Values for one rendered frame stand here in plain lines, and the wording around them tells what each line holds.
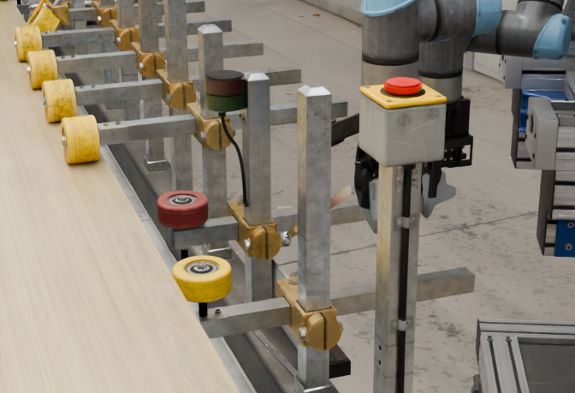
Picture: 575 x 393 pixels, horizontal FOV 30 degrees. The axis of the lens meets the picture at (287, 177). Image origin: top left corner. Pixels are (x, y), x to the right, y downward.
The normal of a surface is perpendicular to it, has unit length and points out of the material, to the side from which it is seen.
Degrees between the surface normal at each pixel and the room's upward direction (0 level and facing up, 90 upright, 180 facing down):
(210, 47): 90
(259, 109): 90
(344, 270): 0
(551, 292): 0
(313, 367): 90
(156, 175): 0
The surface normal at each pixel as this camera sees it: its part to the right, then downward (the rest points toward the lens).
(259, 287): 0.33, 0.33
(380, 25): -0.47, 0.33
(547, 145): -0.09, 0.36
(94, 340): 0.00, -0.93
